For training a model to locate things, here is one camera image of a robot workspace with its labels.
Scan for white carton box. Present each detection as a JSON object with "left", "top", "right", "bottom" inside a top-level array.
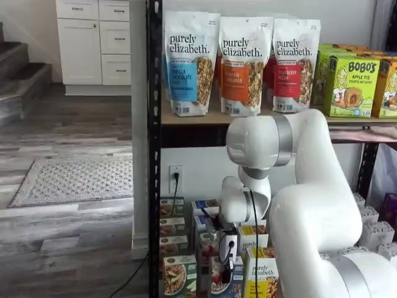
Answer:
[
  {"left": 377, "top": 243, "right": 397, "bottom": 262},
  {"left": 360, "top": 220, "right": 395, "bottom": 250},
  {"left": 357, "top": 205, "right": 380, "bottom": 225},
  {"left": 352, "top": 191, "right": 366, "bottom": 209}
]

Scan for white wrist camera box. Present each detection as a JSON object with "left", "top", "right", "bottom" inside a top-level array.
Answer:
[{"left": 218, "top": 234, "right": 239, "bottom": 260}]

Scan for red purely elizabeth granola pouch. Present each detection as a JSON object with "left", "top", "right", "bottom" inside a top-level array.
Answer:
[{"left": 272, "top": 18, "right": 321, "bottom": 114}]

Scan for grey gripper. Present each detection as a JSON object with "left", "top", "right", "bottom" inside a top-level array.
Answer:
[{"left": 203, "top": 215, "right": 235, "bottom": 282}]

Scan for black power cord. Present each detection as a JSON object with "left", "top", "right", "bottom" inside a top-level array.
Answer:
[{"left": 107, "top": 171, "right": 182, "bottom": 298}]

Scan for green apple cinnamon oatmeal box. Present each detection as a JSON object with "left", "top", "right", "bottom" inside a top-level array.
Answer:
[
  {"left": 159, "top": 235, "right": 189, "bottom": 258},
  {"left": 159, "top": 217, "right": 187, "bottom": 238},
  {"left": 159, "top": 196, "right": 185, "bottom": 219},
  {"left": 163, "top": 254, "right": 198, "bottom": 298}
]

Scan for blue purely elizabeth granola pouch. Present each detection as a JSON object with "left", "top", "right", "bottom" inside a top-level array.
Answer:
[{"left": 163, "top": 11, "right": 221, "bottom": 118}]

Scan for white drawer cabinet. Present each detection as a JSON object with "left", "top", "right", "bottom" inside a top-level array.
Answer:
[{"left": 56, "top": 0, "right": 132, "bottom": 97}]

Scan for orange purely elizabeth granola pouch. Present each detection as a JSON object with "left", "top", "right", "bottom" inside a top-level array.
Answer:
[
  {"left": 213, "top": 55, "right": 223, "bottom": 105},
  {"left": 218, "top": 16, "right": 275, "bottom": 118}
]

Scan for white wall outlet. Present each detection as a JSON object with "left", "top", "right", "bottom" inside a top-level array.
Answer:
[{"left": 168, "top": 165, "right": 184, "bottom": 196}]

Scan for brown shelf board under pouches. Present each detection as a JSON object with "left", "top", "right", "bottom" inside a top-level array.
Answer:
[{"left": 161, "top": 104, "right": 397, "bottom": 127}]

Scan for dark wooden staircase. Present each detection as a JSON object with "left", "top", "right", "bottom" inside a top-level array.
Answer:
[{"left": 0, "top": 21, "right": 53, "bottom": 127}]

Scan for black metal shelf rack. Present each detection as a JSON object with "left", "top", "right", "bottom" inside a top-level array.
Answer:
[{"left": 145, "top": 0, "right": 397, "bottom": 298}]

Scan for grey patterned floor rug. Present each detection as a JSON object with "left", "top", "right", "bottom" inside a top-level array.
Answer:
[{"left": 7, "top": 156, "right": 135, "bottom": 209}]

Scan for purple box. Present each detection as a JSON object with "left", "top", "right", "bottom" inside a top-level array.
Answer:
[{"left": 380, "top": 192, "right": 397, "bottom": 225}]

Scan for green Bobo's apple pie box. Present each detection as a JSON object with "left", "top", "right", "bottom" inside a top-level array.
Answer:
[
  {"left": 311, "top": 43, "right": 339, "bottom": 107},
  {"left": 323, "top": 55, "right": 381, "bottom": 119}
]

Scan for yellow purely elizabeth oatmeal box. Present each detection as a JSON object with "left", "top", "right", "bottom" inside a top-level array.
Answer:
[
  {"left": 244, "top": 247, "right": 280, "bottom": 298},
  {"left": 238, "top": 224, "right": 270, "bottom": 259}
]

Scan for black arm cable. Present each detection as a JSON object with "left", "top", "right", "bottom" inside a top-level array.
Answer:
[{"left": 243, "top": 184, "right": 261, "bottom": 298}]

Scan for white plastic bag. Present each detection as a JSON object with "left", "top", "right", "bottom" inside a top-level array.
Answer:
[{"left": 370, "top": 143, "right": 397, "bottom": 204}]

